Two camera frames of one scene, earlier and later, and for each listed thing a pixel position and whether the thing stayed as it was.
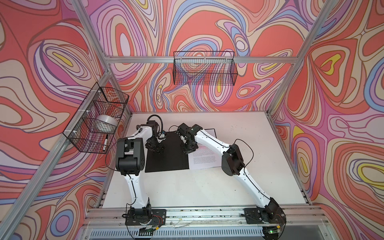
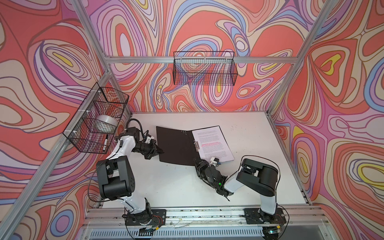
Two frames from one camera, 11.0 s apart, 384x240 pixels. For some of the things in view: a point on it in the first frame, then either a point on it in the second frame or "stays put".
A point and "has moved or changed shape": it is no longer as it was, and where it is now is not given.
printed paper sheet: x=204 y=156 has moved or changed shape
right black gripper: x=186 y=150 → x=201 y=165
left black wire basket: x=92 y=128 stays put
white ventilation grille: x=237 y=233 stays put
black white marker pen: x=105 y=143 stays put
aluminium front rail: x=295 y=216 stays put
